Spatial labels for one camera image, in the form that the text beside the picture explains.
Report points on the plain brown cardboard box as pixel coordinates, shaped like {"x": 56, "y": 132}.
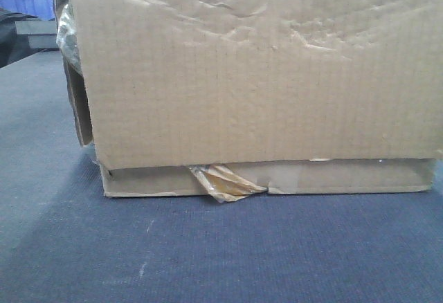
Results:
{"x": 231, "y": 98}

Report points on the blue plastic crate far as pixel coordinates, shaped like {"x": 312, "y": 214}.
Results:
{"x": 42, "y": 9}

